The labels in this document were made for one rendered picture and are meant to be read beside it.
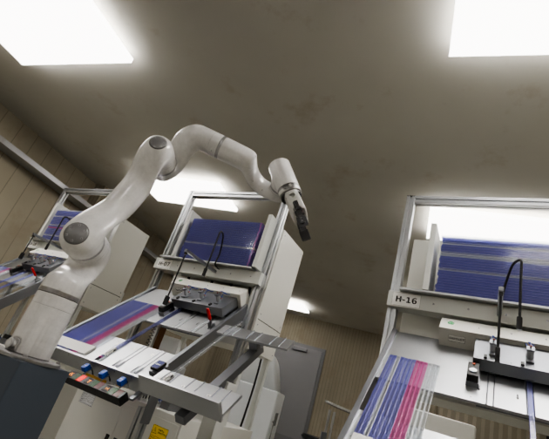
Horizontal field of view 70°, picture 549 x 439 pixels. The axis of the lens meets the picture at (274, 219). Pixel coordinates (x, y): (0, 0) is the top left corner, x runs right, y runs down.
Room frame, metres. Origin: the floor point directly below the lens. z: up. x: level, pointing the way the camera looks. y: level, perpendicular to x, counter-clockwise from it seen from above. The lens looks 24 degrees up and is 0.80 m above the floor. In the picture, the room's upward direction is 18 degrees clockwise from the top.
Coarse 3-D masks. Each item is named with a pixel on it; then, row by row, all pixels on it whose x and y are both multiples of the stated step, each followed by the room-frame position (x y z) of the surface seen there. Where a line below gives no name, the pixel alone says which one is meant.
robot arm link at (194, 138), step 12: (180, 132) 1.24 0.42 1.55; (192, 132) 1.23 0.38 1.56; (204, 132) 1.23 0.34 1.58; (216, 132) 1.24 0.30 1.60; (180, 144) 1.26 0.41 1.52; (192, 144) 1.25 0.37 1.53; (204, 144) 1.25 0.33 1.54; (216, 144) 1.23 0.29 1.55; (180, 156) 1.30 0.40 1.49; (192, 156) 1.30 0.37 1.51; (180, 168) 1.33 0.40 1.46
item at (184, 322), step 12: (156, 288) 2.47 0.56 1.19; (144, 300) 2.34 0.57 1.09; (156, 300) 2.32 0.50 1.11; (180, 312) 2.15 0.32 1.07; (192, 312) 2.13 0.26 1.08; (168, 324) 2.05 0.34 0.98; (180, 324) 2.03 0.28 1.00; (192, 324) 2.02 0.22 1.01; (204, 324) 2.00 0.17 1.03; (216, 324) 1.98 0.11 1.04
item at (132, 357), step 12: (96, 348) 1.94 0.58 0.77; (108, 348) 1.93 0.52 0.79; (120, 348) 1.91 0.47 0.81; (132, 348) 1.90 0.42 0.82; (144, 348) 1.89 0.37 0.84; (108, 360) 1.85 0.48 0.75; (120, 360) 1.82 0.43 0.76; (132, 360) 1.82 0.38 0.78; (144, 360) 1.81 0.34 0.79; (156, 360) 1.79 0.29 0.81; (168, 360) 1.78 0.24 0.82; (132, 372) 1.74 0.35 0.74; (144, 372) 1.73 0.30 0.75
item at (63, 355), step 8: (56, 352) 1.97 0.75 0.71; (64, 352) 1.93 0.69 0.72; (72, 352) 1.90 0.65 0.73; (56, 360) 2.01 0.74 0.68; (64, 360) 1.96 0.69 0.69; (72, 360) 1.91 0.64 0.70; (80, 360) 1.87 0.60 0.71; (88, 360) 1.83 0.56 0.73; (96, 360) 1.82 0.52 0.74; (80, 368) 1.91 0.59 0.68; (96, 368) 1.83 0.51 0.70; (104, 368) 1.79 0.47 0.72; (112, 368) 1.75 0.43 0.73; (112, 376) 1.77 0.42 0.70; (120, 376) 1.74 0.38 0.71; (128, 376) 1.70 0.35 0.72; (136, 376) 1.67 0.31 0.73; (128, 384) 1.74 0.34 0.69; (136, 384) 1.70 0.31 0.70
